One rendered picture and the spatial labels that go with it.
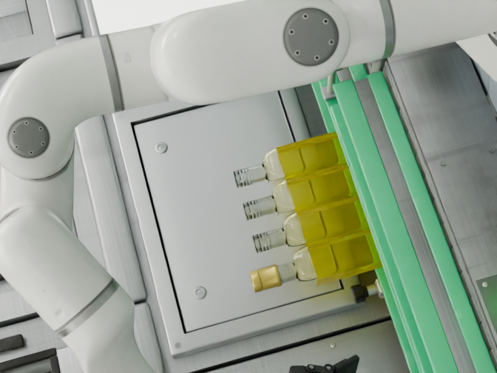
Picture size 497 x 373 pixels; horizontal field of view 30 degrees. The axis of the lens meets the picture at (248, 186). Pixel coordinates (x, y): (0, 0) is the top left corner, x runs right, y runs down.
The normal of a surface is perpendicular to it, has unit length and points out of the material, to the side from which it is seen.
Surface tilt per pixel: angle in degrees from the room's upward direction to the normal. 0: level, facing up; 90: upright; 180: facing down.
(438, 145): 90
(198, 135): 90
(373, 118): 90
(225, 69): 94
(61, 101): 120
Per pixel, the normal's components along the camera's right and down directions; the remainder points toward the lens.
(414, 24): 0.25, 0.45
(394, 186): -0.04, -0.37
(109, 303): 0.54, -0.38
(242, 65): 0.20, 0.26
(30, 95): 0.19, -0.18
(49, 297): -0.15, 0.29
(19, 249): 0.00, 0.11
